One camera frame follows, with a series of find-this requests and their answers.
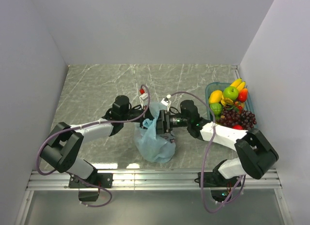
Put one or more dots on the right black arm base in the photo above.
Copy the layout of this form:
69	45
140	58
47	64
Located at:
215	180

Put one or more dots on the red orange fake pepper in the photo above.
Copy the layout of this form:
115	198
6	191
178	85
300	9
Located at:
243	95

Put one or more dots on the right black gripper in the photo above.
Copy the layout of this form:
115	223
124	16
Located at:
163	122

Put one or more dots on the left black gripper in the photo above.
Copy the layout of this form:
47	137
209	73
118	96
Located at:
145	113

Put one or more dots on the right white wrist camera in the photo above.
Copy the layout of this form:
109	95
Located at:
166	102

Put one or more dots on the purple fake grapes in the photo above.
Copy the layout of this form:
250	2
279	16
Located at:
231	116

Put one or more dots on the yellow fake mango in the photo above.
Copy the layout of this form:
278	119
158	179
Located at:
215	97

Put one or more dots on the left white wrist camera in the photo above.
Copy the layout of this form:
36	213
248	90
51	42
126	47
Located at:
143	98

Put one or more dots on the light blue plastic bag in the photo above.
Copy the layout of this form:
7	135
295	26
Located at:
154	148

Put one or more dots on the yellow fake bananas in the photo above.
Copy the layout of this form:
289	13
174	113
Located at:
239	84

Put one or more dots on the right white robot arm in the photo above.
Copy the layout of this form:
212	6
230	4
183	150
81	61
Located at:
255	153

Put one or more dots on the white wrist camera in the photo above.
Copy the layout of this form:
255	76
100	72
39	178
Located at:
143	98
166	102

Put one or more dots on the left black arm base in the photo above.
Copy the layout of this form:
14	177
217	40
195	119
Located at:
89	189

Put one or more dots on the red fake apple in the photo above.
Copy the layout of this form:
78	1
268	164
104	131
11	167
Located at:
238	127

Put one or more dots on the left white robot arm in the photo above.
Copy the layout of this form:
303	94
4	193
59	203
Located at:
61	148

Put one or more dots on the green fake custard apple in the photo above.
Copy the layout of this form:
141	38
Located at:
216	108

